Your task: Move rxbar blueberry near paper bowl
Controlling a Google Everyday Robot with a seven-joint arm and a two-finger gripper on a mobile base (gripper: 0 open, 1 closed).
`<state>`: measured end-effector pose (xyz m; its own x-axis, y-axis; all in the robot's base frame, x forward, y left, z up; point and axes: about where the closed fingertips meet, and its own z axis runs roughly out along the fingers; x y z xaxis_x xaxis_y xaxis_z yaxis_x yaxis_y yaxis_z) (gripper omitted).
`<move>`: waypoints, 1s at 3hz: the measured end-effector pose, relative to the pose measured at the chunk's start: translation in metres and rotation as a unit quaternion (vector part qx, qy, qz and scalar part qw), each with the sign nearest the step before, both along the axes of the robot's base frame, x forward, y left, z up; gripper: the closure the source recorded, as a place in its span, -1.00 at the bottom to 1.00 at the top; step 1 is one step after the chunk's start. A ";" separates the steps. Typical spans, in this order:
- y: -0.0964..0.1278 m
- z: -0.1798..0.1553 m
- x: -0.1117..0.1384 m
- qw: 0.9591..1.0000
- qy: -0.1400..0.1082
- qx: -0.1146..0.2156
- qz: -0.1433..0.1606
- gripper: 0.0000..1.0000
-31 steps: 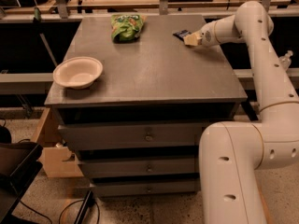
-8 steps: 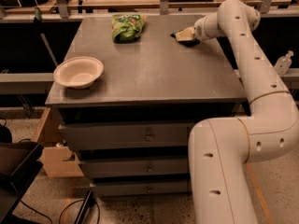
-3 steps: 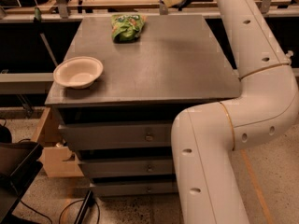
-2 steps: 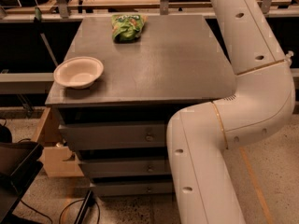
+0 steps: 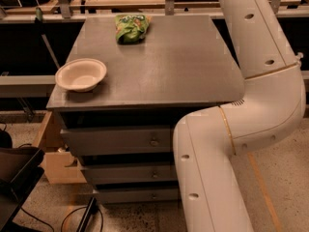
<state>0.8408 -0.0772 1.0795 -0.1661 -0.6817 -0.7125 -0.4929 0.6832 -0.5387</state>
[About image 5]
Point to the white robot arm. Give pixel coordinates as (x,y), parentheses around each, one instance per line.
(271,108)

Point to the white paper bowl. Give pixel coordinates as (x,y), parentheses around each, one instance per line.
(81,75)

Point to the grey top drawer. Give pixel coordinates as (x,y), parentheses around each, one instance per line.
(118,140)

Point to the grey drawer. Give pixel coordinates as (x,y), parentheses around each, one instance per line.
(137,194)
(118,140)
(106,174)

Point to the grey drawer cabinet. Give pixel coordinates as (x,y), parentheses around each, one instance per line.
(183,65)

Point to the grey middle drawer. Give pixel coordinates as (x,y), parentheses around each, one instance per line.
(106,174)

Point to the green chip bag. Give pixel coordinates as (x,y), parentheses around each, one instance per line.
(131,28)

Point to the grey bottom drawer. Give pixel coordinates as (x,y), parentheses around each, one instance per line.
(137,194)

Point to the wooden crate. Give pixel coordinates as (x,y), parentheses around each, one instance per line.
(60,167)

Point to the black tray stand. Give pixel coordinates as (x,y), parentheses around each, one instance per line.
(20,170)

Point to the clear sanitizer bottle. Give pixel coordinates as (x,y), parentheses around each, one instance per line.
(299,56)

